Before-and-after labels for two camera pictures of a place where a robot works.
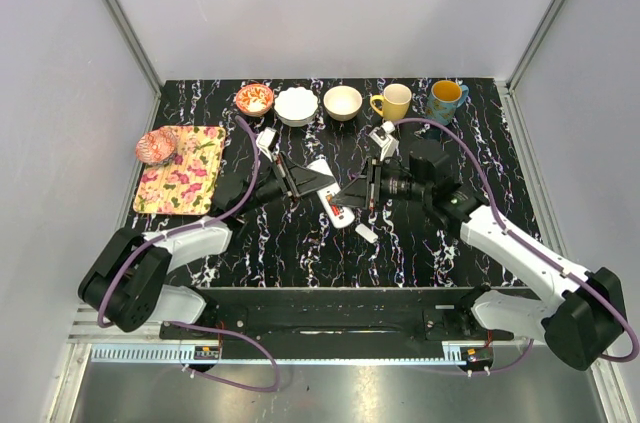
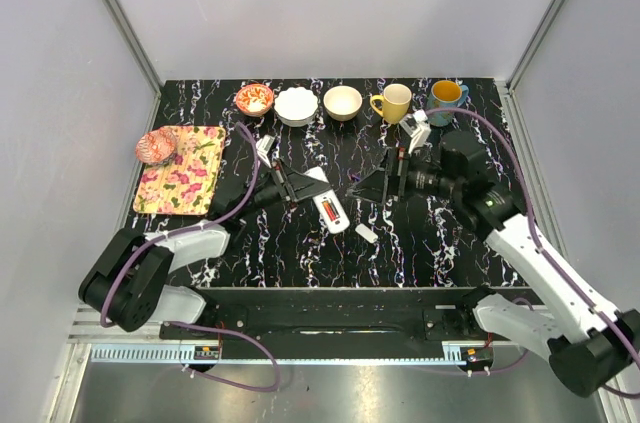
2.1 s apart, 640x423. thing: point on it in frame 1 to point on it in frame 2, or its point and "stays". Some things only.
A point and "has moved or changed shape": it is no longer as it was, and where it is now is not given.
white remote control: (342, 215) has moved or changed shape
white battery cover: (366, 233) stays
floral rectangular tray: (186, 184) stays
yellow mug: (396, 102) stays
